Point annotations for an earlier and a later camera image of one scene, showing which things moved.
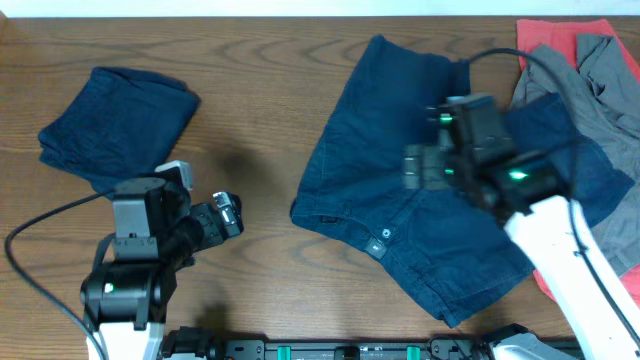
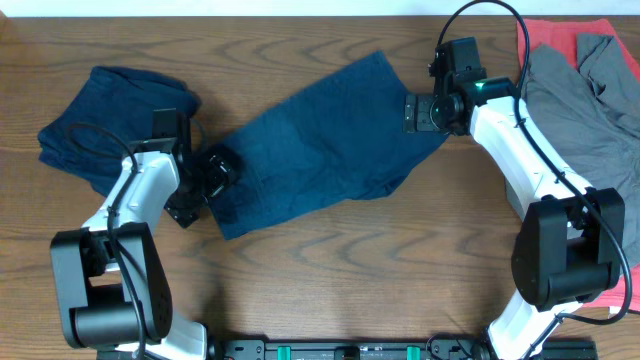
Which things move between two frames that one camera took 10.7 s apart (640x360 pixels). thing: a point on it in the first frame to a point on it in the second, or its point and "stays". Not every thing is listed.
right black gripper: [412, 160] to [418, 115]
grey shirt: [599, 91] stays
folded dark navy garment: [120, 125] stays
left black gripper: [233, 221] to [186, 209]
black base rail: [198, 344] stays
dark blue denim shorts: [447, 255] to [333, 139]
